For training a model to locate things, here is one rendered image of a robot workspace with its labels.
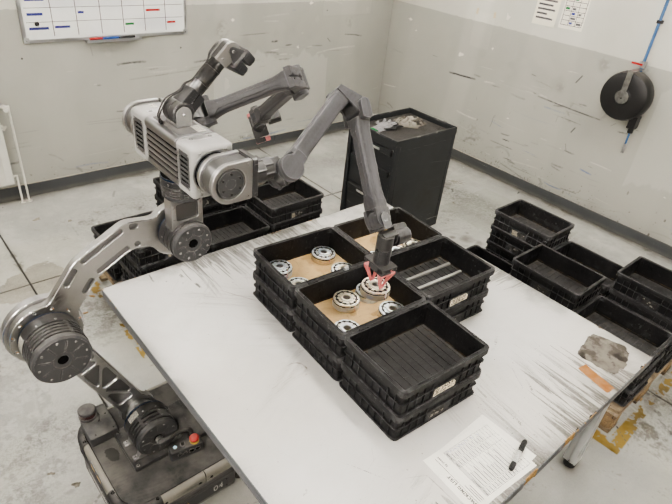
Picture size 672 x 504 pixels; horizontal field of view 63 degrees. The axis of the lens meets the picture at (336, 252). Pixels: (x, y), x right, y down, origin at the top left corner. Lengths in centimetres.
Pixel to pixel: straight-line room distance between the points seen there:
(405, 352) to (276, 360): 47
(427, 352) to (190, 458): 102
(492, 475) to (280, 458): 65
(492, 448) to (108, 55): 384
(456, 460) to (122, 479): 123
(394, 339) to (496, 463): 52
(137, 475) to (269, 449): 71
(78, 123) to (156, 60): 78
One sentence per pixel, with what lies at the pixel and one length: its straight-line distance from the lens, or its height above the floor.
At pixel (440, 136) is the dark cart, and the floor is 86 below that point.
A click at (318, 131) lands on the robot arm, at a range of 175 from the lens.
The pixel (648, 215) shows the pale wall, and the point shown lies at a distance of 506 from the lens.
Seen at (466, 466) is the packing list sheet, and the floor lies 70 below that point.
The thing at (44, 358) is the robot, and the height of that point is 92.
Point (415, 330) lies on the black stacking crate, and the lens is 206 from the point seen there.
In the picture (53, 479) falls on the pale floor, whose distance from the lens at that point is 273.
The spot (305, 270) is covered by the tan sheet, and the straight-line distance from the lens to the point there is 228.
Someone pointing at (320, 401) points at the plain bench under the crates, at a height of 70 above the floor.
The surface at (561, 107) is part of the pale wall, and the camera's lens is 520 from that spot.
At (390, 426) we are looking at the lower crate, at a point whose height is 76.
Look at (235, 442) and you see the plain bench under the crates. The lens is 181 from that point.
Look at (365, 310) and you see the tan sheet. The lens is 210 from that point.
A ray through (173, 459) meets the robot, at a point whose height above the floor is 26.
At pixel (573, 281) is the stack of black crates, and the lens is 331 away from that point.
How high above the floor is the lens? 213
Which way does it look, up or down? 33 degrees down
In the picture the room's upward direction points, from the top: 7 degrees clockwise
